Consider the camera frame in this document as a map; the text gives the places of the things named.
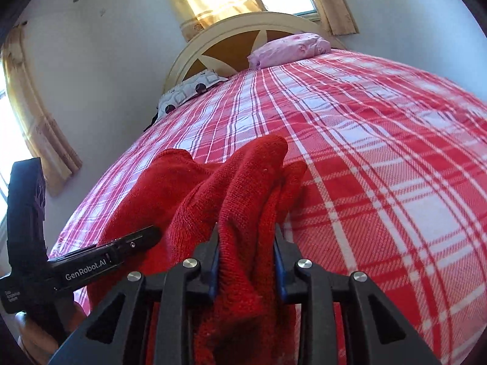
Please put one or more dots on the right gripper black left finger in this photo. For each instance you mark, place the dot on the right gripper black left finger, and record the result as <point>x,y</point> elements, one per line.
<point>145,319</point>

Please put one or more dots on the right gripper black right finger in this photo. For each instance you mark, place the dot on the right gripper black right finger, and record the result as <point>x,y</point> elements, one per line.
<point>344,311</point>

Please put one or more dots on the red knitted sweater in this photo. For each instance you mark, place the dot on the red knitted sweater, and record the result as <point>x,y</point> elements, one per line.
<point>243,199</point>

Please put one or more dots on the red white plaid bedspread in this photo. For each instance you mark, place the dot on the red white plaid bedspread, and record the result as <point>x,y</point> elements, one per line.
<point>394,186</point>

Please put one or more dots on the white patterned pillow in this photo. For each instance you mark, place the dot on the white patterned pillow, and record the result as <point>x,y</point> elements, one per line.
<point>187,90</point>

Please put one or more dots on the cream wooden headboard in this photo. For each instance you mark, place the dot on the cream wooden headboard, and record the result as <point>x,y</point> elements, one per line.
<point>225,46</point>

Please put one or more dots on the pink pillow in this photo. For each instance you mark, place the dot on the pink pillow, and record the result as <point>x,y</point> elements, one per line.
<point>288,49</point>

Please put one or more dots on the orange curtain right of window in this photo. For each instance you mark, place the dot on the orange curtain right of window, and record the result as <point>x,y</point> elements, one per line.
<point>336,17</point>

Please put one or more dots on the orange curtain on left wall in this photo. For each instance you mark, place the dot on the orange curtain on left wall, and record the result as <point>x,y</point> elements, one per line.
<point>42,134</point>

